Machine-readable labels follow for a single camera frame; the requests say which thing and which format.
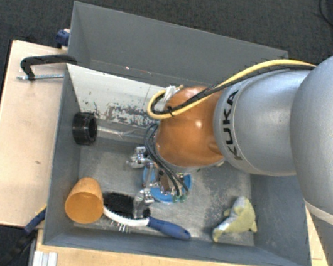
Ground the blue round disc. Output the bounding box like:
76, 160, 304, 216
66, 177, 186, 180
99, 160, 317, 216
138, 161, 195, 208

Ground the pale wood board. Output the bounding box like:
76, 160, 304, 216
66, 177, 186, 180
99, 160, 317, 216
0, 38, 75, 234

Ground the orange plastic cup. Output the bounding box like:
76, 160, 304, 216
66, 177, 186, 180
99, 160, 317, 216
61, 173, 109, 228

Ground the blue and white handled brush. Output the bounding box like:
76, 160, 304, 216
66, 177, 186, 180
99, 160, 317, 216
96, 190, 197, 246

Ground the yellow and white soft toy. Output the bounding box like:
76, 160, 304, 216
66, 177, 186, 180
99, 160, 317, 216
210, 192, 264, 250

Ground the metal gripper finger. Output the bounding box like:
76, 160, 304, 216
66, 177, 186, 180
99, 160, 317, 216
124, 143, 156, 173
130, 187, 158, 223

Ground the grey metal bin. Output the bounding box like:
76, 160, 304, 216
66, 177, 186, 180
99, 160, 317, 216
31, 0, 333, 266

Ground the black round cap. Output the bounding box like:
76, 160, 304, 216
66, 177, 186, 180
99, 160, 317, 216
68, 109, 102, 149

